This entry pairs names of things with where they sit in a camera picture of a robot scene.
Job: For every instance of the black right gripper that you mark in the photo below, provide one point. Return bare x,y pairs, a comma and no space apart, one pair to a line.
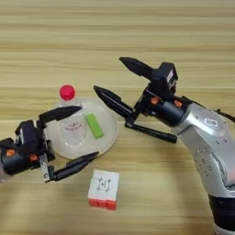
166,110

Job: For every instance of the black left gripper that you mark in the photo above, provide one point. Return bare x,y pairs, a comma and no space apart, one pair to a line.
18,162

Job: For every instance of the clear bottle with red cap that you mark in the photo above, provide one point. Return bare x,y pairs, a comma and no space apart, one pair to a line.
72,131

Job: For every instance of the multicoloured puzzle cube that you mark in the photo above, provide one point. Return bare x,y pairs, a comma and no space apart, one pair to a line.
104,186

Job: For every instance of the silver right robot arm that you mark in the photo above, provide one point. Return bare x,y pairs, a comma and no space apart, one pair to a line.
211,143

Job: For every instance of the green rectangular block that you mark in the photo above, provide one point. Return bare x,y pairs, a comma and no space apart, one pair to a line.
94,125

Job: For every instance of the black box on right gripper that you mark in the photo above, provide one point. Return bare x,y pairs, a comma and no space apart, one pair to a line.
163,79

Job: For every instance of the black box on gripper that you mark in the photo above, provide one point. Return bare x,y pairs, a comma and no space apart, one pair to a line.
163,79
27,136

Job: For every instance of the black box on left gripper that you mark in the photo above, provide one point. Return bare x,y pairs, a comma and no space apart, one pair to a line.
27,136

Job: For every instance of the round beige plate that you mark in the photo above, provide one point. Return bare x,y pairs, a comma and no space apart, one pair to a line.
107,140

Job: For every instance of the black marker pen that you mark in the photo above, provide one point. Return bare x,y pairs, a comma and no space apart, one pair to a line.
153,132

